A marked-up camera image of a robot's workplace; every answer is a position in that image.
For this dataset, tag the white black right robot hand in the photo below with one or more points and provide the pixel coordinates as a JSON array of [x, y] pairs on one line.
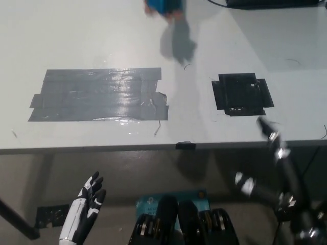
[[288, 176]]

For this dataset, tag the person's hand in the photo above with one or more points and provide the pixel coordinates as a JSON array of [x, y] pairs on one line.
[[177, 15]]

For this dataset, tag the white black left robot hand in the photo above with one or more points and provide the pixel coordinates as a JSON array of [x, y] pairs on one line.
[[76, 217]]

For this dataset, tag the black tape square spot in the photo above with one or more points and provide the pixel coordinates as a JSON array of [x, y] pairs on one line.
[[240, 94]]

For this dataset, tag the black metal pole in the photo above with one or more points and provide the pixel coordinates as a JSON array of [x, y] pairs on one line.
[[18, 219]]

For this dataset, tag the black flat device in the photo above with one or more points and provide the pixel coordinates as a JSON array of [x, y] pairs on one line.
[[276, 3]]

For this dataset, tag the grey duct tape patch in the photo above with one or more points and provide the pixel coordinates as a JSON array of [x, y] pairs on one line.
[[102, 97]]

